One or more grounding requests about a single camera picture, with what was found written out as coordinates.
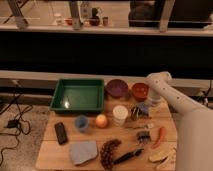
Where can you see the dark striped gripper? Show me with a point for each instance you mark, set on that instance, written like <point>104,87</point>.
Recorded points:
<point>136,113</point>

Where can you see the blue sponge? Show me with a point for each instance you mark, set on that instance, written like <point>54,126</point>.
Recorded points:
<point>144,108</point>

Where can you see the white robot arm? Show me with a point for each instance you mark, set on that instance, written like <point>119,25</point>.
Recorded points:
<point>195,134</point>

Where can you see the white plastic cup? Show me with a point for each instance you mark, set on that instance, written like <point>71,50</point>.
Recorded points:
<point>120,114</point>

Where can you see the blue plastic cup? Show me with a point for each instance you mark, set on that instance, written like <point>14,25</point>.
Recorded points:
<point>81,123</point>

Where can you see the red-orange bowl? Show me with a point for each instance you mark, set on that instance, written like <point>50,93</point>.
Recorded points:
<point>140,91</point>

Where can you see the small grey metal clip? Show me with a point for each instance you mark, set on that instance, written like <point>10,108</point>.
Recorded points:
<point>143,136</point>

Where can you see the purple bowl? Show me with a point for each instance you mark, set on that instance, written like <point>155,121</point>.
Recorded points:
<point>116,88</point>

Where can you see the orange ball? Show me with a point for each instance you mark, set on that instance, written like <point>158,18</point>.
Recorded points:
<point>101,121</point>

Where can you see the orange toy carrot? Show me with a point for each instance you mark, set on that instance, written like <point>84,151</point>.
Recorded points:
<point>161,136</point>

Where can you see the grey folded cloth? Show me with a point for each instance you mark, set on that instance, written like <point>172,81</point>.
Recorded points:
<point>83,151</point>

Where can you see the green plastic tray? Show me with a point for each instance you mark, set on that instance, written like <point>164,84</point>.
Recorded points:
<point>78,96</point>

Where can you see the black remote control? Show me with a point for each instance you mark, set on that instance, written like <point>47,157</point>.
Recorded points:
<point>60,133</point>

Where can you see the dark red mug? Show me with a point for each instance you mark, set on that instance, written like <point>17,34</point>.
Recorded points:
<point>94,21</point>

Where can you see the black handled brush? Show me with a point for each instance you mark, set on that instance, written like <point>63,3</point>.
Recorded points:
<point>128,156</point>

